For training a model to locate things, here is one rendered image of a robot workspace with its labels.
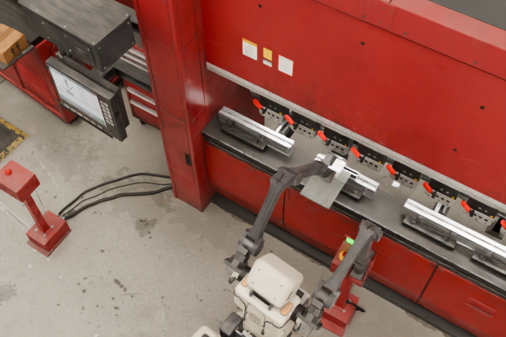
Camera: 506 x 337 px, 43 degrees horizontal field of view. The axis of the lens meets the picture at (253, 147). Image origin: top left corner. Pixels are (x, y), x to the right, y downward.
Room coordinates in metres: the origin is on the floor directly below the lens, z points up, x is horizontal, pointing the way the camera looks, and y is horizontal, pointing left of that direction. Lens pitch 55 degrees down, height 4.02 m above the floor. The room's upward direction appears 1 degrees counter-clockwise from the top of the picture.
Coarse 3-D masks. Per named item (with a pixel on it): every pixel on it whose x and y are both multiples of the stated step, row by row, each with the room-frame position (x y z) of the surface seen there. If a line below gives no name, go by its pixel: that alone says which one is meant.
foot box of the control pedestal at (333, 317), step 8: (352, 296) 1.54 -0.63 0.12; (328, 312) 1.44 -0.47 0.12; (336, 312) 1.44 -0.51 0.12; (352, 312) 1.45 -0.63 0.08; (320, 320) 1.43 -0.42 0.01; (328, 320) 1.43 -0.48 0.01; (336, 320) 1.40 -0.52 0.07; (344, 320) 1.39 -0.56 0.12; (328, 328) 1.38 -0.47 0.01; (336, 328) 1.38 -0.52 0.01; (344, 328) 1.37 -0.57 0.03
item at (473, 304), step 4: (468, 300) 1.33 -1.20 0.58; (472, 300) 1.32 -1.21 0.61; (476, 300) 1.32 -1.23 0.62; (468, 304) 1.32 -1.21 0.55; (472, 304) 1.32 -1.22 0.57; (476, 304) 1.31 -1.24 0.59; (480, 304) 1.30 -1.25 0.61; (476, 308) 1.29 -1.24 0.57; (480, 308) 1.29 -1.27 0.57; (484, 308) 1.28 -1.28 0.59; (488, 308) 1.27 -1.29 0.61; (480, 312) 1.27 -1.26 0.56; (484, 312) 1.27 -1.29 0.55; (488, 312) 1.27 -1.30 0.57; (492, 312) 1.26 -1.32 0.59; (488, 316) 1.25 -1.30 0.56
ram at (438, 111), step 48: (240, 0) 2.27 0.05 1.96; (288, 0) 2.14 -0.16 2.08; (240, 48) 2.28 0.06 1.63; (288, 48) 2.13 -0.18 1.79; (336, 48) 2.00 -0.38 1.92; (384, 48) 1.88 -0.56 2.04; (288, 96) 2.12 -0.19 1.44; (336, 96) 1.98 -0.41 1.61; (384, 96) 1.85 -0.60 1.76; (432, 96) 1.74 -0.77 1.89; (480, 96) 1.64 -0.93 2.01; (384, 144) 1.82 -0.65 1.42; (432, 144) 1.70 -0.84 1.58; (480, 144) 1.60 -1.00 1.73; (480, 192) 1.55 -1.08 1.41
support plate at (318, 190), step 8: (312, 176) 1.90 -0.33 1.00; (344, 176) 1.90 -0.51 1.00; (312, 184) 1.85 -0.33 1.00; (320, 184) 1.85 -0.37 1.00; (328, 184) 1.85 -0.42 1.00; (336, 184) 1.85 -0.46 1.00; (344, 184) 1.85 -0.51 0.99; (304, 192) 1.80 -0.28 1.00; (312, 192) 1.80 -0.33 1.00; (320, 192) 1.80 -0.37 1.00; (328, 192) 1.80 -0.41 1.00; (336, 192) 1.80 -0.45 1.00; (312, 200) 1.75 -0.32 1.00; (320, 200) 1.75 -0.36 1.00; (328, 200) 1.75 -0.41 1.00; (328, 208) 1.70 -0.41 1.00
